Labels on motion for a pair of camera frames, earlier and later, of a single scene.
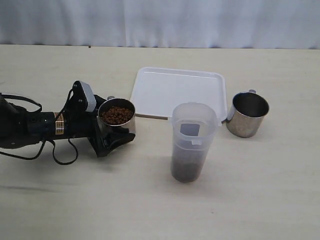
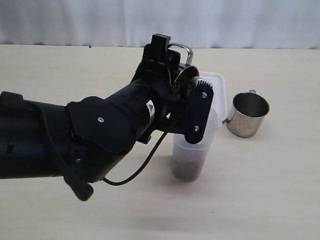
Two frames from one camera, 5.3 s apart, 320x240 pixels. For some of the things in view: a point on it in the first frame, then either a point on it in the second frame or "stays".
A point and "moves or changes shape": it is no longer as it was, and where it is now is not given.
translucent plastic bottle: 194,125 stays
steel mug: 246,114 stays
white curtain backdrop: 229,24 stays
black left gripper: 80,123 → 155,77
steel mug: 116,112 moves or changes shape
